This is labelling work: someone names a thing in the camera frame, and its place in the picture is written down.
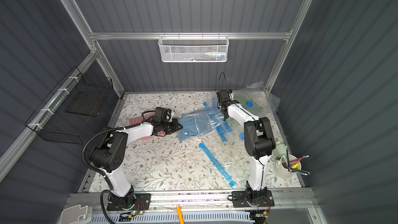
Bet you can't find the white wire wall basket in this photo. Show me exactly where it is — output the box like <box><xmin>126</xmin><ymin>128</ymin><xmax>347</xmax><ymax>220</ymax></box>
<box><xmin>158</xmin><ymin>37</ymin><xmax>230</xmax><ymax>63</ymax></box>

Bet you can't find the white pen cup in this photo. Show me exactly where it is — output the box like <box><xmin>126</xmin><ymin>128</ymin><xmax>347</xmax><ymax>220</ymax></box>
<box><xmin>274</xmin><ymin>154</ymin><xmax>302</xmax><ymax>179</ymax></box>

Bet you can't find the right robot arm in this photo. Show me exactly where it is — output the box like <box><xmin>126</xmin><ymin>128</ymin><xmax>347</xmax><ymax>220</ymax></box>
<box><xmin>216</xmin><ymin>89</ymin><xmax>276</xmax><ymax>196</ymax></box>

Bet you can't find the black corrugated cable conduit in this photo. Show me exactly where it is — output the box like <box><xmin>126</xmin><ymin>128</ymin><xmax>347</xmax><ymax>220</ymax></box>
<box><xmin>81</xmin><ymin>125</ymin><xmax>131</xmax><ymax>224</ymax></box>

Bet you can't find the black wire wall basket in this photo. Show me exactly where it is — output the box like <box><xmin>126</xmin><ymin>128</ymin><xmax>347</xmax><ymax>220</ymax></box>
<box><xmin>25</xmin><ymin>68</ymin><xmax>114</xmax><ymax>145</ymax></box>

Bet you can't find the orange pencil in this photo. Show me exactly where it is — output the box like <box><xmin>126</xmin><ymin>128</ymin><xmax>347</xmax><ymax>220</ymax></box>
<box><xmin>176</xmin><ymin>206</ymin><xmax>184</xmax><ymax>224</ymax></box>

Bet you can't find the vacuum bag with green striped garment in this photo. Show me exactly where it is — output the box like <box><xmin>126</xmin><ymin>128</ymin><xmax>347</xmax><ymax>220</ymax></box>
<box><xmin>233</xmin><ymin>81</ymin><xmax>281</xmax><ymax>117</ymax></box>

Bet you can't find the vacuum bag with blue garment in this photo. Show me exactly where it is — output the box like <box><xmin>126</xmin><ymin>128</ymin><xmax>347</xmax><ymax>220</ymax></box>
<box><xmin>178</xmin><ymin>97</ymin><xmax>240</xmax><ymax>142</ymax></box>

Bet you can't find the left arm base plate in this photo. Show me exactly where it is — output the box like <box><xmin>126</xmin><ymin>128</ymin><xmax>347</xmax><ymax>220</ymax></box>
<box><xmin>106</xmin><ymin>193</ymin><xmax>152</xmax><ymax>211</ymax></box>

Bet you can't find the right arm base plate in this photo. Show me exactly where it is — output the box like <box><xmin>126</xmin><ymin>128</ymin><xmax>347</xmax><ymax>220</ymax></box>
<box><xmin>227</xmin><ymin>189</ymin><xmax>275</xmax><ymax>208</ymax></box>

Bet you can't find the white plastic holder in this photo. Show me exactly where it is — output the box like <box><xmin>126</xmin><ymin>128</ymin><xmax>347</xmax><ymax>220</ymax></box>
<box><xmin>57</xmin><ymin>204</ymin><xmax>93</xmax><ymax>224</ymax></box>

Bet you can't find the red white striped tank top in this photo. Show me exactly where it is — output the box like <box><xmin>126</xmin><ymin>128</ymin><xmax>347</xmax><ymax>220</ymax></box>
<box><xmin>128</xmin><ymin>112</ymin><xmax>167</xmax><ymax>140</ymax></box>

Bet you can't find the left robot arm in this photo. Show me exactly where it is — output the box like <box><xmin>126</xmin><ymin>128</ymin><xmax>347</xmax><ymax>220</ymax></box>
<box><xmin>81</xmin><ymin>107</ymin><xmax>183</xmax><ymax>198</ymax></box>

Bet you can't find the clear blue-zip vacuum bag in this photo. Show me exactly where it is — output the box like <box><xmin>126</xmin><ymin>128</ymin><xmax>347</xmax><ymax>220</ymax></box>
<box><xmin>199</xmin><ymin>142</ymin><xmax>249</xmax><ymax>188</ymax></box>

